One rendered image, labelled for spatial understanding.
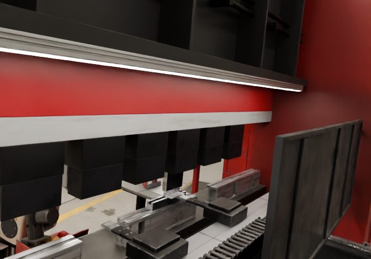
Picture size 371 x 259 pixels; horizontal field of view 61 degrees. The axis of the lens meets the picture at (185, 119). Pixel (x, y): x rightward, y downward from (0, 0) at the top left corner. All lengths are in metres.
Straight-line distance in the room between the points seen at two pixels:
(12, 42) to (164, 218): 0.87
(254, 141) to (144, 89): 1.13
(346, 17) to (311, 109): 0.50
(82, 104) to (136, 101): 0.19
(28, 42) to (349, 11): 1.61
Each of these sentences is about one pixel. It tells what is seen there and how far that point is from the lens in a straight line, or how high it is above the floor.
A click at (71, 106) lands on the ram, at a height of 1.35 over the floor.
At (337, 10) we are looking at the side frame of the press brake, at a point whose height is 1.88.
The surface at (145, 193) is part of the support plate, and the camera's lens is 1.25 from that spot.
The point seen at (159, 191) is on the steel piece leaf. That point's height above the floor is 1.00.
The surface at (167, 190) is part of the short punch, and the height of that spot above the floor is 1.03.
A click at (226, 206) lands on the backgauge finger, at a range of 1.10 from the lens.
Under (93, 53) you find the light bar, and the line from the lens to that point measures 0.60.
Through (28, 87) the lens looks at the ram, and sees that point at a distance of 0.77.
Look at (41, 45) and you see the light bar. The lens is 0.55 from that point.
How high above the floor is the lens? 1.42
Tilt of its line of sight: 6 degrees down
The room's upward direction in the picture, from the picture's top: 5 degrees clockwise
